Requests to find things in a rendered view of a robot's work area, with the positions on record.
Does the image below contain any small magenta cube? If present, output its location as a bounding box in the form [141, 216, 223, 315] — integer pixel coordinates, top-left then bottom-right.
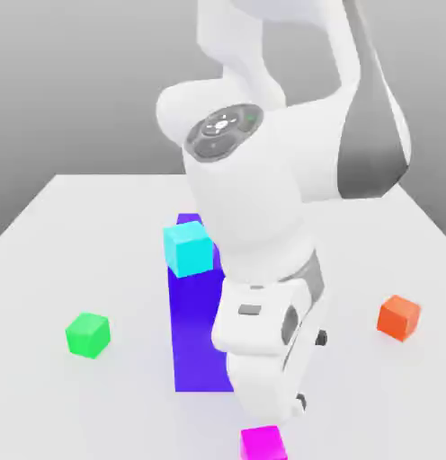
[239, 425, 290, 460]

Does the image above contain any small orange cube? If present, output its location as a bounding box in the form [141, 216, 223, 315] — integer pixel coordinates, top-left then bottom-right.
[376, 295, 422, 343]

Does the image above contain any small cyan cube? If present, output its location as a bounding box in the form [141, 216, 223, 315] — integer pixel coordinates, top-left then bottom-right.
[162, 220, 215, 279]

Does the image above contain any large purple box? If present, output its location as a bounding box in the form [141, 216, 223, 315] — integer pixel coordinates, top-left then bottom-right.
[166, 212, 235, 394]

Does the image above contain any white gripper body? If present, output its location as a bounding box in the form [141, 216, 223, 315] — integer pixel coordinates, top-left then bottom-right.
[226, 317, 318, 424]

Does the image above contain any small green cube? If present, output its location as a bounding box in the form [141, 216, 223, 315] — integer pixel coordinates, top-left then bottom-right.
[65, 312, 112, 360]

